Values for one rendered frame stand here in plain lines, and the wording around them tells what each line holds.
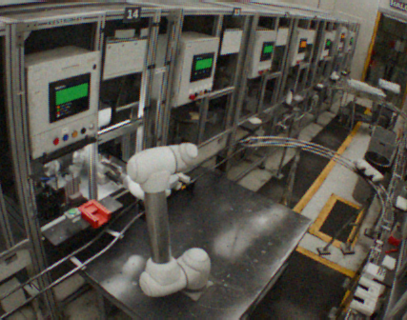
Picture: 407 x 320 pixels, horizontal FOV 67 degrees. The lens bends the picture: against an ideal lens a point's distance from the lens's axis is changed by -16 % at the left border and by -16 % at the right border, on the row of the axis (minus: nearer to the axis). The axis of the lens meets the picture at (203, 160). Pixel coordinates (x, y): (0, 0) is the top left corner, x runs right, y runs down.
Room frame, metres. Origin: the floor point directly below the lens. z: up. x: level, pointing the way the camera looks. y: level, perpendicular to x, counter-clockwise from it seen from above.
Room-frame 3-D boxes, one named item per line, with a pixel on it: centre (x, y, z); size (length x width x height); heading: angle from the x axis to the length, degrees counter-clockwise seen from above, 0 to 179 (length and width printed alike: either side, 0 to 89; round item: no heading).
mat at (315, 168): (5.62, -2.26, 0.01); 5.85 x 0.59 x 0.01; 150
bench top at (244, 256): (1.74, -0.08, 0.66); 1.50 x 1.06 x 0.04; 150
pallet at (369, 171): (2.80, -1.57, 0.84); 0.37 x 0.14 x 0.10; 28
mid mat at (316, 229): (3.11, -1.68, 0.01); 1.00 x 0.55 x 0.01; 150
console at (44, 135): (1.51, 0.79, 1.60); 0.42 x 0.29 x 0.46; 150
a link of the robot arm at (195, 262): (1.31, -0.05, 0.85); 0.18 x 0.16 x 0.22; 131
